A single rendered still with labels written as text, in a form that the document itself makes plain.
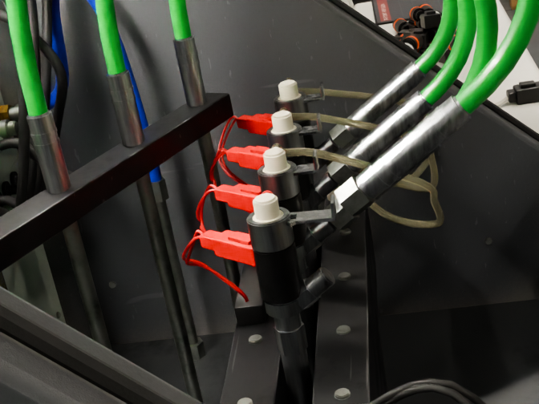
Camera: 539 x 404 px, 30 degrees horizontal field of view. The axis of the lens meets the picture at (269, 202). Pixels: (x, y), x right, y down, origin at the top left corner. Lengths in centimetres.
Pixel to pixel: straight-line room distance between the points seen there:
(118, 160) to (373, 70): 27
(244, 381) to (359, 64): 35
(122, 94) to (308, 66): 21
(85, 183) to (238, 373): 18
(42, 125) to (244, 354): 22
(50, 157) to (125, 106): 9
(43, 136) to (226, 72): 26
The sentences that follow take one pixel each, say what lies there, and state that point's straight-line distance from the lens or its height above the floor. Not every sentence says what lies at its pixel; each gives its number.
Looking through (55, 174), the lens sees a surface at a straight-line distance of 74.
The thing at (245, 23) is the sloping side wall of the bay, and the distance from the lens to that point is 92.
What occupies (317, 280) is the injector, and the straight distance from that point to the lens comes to 65.
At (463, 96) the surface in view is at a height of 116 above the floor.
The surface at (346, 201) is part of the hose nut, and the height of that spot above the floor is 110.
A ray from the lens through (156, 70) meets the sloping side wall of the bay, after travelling 95.
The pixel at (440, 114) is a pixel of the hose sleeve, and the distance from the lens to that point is 61.
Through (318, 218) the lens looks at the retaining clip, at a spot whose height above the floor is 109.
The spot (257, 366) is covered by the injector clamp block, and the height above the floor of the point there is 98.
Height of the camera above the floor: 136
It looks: 23 degrees down
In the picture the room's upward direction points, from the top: 11 degrees counter-clockwise
